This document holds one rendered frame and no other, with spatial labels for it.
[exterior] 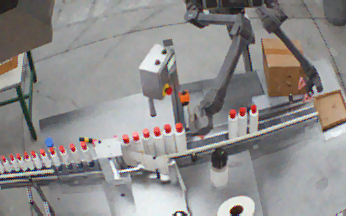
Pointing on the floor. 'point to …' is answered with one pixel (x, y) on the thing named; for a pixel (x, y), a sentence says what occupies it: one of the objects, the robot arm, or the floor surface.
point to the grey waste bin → (335, 11)
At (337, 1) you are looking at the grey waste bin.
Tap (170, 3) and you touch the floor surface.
